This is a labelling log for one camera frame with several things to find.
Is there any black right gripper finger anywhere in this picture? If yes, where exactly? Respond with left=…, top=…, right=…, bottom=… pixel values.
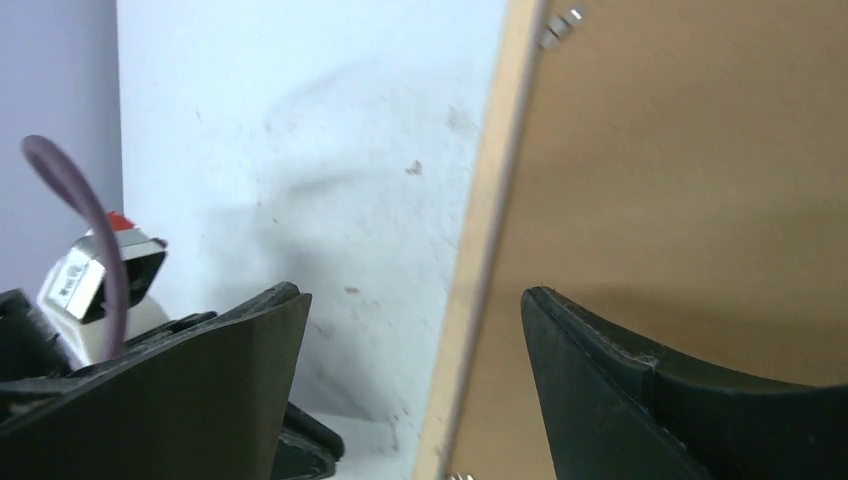
left=521, top=287, right=847, bottom=479

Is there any brown frame backing board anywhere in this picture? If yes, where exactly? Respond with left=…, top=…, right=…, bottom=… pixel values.
left=451, top=1, right=847, bottom=479

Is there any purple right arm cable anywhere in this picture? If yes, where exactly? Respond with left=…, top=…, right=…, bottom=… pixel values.
left=21, top=135, right=131, bottom=362

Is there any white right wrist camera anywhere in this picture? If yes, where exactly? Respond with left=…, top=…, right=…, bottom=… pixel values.
left=36, top=212, right=168, bottom=370

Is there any light wooden picture frame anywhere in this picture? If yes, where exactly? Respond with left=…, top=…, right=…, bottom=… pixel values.
left=411, top=1, right=548, bottom=480

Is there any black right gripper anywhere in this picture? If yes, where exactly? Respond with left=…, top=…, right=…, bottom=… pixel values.
left=1, top=283, right=345, bottom=480

